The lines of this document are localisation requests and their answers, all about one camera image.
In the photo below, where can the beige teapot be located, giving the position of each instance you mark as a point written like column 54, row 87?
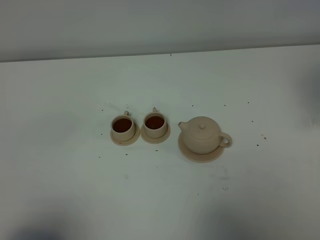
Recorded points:
column 202, row 135

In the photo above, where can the beige teapot saucer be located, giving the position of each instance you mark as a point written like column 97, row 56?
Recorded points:
column 196, row 157

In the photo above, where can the beige left teacup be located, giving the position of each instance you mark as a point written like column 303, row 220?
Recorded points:
column 122, row 123

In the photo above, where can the beige right teacup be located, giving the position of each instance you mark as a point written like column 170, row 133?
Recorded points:
column 154, row 120

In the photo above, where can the beige right cup saucer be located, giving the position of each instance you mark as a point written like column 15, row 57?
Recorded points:
column 155, row 136

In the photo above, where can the beige left cup saucer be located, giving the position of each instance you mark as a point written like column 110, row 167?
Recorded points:
column 125, row 138

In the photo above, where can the beige cup saucer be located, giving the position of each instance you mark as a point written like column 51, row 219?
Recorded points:
column 155, row 136
column 125, row 138

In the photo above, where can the beige teacup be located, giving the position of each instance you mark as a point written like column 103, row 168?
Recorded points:
column 154, row 120
column 122, row 123

